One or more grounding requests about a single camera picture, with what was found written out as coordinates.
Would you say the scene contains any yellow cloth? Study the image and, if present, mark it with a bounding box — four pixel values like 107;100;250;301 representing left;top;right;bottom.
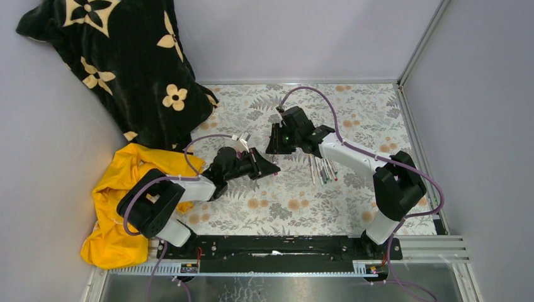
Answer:
80;143;196;269

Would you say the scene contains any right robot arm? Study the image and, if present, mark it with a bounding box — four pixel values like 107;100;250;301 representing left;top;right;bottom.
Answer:
266;106;427;259

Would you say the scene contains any purple cable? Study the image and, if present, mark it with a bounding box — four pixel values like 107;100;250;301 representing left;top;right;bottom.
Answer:
277;86;446;302
123;133;241;302

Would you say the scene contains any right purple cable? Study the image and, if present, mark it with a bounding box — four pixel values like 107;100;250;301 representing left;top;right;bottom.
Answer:
277;86;446;302

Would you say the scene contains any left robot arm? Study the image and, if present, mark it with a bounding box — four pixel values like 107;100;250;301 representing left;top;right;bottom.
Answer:
116;147;281;259

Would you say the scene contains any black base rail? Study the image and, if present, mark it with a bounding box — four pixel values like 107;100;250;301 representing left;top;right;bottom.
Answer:
157;235;403;274

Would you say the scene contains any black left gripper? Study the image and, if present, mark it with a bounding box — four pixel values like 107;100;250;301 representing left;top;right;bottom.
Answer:
224;148;280;183

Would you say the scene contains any red cap pen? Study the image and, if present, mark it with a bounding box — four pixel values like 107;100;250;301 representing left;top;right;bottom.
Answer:
325;160;338;181

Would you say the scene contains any floral tablecloth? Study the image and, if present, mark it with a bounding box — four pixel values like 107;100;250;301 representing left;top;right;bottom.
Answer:
176;83;412;235

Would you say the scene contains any black floral blanket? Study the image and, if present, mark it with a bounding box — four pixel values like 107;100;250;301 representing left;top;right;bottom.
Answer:
16;1;219;151

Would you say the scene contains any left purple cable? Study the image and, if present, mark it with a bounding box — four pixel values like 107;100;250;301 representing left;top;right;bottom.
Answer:
123;133;241;302

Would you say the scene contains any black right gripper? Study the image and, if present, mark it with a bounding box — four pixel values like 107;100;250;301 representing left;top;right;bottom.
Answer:
265;123;300;155

